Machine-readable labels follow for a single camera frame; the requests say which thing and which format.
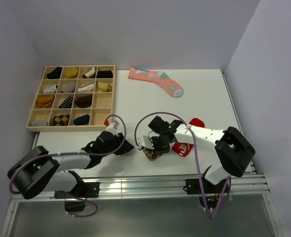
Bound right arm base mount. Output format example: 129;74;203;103
183;178;231;209

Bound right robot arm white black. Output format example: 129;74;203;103
148;116;255;193

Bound light grey rolled sock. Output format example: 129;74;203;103
31;120;48;126

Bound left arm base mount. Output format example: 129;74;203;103
54;182;100;218

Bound white brown rolled sock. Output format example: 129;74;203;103
82;67;96;79

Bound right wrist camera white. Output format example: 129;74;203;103
136;135;154;150

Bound red patterned sock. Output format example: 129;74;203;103
171;118;205;157

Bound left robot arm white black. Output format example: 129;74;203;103
7;131;134;199

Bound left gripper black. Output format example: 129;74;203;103
101;132;134;157

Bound dark brown rolled sock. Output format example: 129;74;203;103
76;94;93;108

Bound navy rolled sock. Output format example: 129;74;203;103
73;114;90;125

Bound black white striped sock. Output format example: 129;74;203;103
58;96;74;109

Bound brown argyle sock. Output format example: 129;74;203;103
51;114;70;126
142;147;163;161

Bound tan rolled sock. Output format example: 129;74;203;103
97;82;113;92

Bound yellow rolled sock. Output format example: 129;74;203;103
65;68;79;79

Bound black rolled sock top right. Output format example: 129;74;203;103
96;70;114;79

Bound white striped rolled sock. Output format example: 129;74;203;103
42;84;58;94

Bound wooden compartment tray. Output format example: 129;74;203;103
26;65;116;132

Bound black rolled sock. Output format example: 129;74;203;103
46;67;62;79
96;70;114;79

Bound mustard rolled sock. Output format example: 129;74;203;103
36;95;55;108

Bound pink patterned sock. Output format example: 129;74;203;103
128;68;184;98

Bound brown argyle rolled sock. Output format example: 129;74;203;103
51;114;70;126

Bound aluminium rail frame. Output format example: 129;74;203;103
1;70;286;237

